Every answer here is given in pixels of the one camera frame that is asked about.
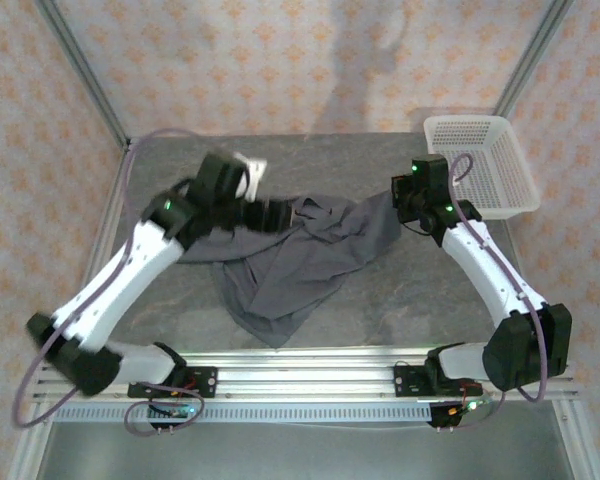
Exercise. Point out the aluminium frame leg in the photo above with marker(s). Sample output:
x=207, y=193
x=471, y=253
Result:
x=27, y=450
x=582, y=450

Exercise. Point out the grey metal sheet panel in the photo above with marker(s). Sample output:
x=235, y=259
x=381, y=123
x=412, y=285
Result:
x=305, y=455

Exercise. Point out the white perforated plastic basket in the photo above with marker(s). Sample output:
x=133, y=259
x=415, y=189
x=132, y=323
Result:
x=495, y=170

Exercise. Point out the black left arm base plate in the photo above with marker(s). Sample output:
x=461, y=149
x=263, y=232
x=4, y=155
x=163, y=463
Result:
x=205, y=382

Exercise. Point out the black mounting bracket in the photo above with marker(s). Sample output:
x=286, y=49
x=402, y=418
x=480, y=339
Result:
x=442, y=420

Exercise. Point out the aluminium corner post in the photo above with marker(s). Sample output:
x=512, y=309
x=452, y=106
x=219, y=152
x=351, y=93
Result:
x=86, y=70
x=533, y=55

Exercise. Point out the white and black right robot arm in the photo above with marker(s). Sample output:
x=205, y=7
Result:
x=490, y=270

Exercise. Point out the aluminium rail frame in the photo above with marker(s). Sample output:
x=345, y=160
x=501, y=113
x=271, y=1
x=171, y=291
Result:
x=305, y=380

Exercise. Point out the circuit board with green light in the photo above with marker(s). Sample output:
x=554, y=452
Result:
x=177, y=411
x=467, y=406

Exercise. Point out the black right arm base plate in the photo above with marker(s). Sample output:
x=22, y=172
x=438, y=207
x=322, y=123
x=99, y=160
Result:
x=407, y=381

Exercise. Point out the grey t-shirt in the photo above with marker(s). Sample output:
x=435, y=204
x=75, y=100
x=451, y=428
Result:
x=305, y=260

